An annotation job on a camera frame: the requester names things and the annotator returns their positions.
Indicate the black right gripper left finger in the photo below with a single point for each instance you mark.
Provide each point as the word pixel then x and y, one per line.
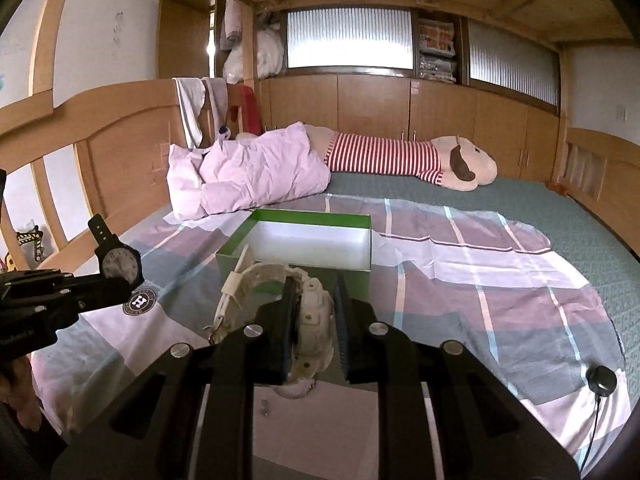
pixel 191 413

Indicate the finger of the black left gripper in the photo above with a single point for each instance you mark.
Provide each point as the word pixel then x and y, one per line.
pixel 92 292

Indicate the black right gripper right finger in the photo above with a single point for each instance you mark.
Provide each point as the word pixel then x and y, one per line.
pixel 441 413

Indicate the white chunky wristwatch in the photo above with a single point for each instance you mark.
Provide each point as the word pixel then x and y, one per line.
pixel 313 349

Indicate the person's left hand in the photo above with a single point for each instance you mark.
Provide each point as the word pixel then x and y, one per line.
pixel 17 390

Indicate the black yellow toy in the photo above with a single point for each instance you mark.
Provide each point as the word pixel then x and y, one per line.
pixel 30 235

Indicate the plaid pink grey bedsheet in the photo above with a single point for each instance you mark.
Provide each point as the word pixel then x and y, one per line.
pixel 438 273

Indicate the wooden headboard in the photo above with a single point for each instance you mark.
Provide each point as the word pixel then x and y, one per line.
pixel 120 135

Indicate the pink crumpled pillow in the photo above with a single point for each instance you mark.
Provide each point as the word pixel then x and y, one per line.
pixel 232 175

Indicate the green cardboard box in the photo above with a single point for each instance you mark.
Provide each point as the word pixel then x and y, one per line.
pixel 322 243

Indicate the grey hanging clothes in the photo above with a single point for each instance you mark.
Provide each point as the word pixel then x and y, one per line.
pixel 192 94

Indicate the red hanging garment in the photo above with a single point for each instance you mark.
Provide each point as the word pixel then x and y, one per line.
pixel 251 119

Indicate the striped plush dog toy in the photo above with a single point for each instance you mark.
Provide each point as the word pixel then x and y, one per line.
pixel 451 162

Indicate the wooden footboard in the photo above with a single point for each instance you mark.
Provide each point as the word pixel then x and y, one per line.
pixel 601 172

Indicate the stacked folded textiles shelf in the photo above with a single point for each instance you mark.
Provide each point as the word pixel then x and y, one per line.
pixel 437 58

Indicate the black round puck with cable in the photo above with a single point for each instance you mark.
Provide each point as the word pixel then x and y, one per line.
pixel 602 382

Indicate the wooden wall cabinets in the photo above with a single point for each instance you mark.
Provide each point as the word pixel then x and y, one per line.
pixel 521 138

